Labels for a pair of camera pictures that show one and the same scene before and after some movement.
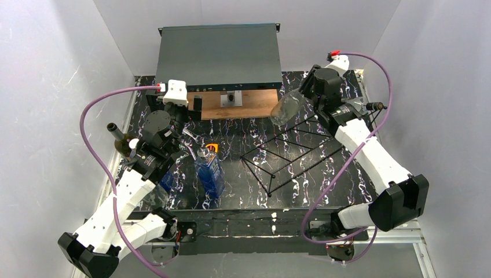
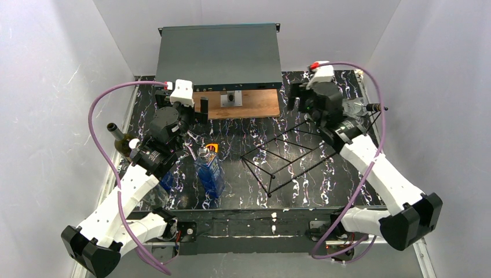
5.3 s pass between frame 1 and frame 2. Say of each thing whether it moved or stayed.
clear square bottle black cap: stayed
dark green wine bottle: stayed
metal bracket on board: stayed
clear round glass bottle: moved
